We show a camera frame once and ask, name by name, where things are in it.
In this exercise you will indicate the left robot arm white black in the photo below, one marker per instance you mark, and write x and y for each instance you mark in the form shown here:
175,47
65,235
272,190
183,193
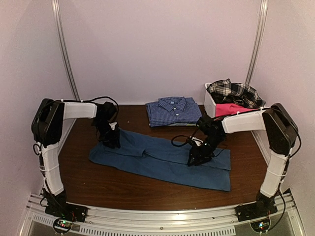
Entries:
47,128

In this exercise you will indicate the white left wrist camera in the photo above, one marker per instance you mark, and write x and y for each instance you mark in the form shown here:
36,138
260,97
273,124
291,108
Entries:
114,125

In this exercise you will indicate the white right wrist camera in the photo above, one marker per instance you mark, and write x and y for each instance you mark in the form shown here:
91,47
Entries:
197,142

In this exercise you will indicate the left aluminium frame post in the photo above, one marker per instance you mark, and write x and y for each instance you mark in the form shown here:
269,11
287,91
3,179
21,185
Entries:
63,48

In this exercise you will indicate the pink cloth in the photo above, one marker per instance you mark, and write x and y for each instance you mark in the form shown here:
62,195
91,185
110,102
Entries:
229,109

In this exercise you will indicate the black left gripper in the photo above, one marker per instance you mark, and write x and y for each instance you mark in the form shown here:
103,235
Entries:
113,140

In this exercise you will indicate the blue checked folded shirt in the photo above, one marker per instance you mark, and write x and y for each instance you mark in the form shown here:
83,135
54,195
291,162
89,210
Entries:
173,110

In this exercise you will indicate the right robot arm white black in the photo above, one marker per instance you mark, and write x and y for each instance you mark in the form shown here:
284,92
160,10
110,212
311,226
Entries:
281,131

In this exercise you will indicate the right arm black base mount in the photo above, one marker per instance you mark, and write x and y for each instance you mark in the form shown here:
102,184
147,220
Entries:
257,214

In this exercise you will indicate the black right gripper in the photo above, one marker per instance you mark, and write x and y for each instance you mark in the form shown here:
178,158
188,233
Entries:
198,155

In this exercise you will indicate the aluminium frame post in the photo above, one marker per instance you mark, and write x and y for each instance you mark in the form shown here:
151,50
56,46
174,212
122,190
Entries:
63,48
261,23

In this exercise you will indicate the black white plaid shirt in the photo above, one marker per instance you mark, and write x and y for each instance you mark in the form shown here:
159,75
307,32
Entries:
224,91

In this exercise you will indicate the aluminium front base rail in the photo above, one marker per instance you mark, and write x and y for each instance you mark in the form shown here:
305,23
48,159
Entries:
218,221

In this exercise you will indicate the right aluminium frame post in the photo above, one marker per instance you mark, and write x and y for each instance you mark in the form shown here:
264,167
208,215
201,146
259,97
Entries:
261,23

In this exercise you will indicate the dark blue polo shirt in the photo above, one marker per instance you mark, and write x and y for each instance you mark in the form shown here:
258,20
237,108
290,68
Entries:
157,158

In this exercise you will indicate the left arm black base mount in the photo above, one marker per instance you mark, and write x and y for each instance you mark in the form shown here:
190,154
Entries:
66,217

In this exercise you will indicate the light patterned folded garment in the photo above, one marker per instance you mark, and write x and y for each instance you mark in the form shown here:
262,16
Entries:
182,124

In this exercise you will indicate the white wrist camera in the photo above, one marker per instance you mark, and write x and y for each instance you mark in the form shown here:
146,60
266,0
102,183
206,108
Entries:
197,142
114,125

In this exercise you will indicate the white plastic laundry bin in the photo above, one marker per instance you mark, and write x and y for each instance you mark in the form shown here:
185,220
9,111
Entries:
210,104

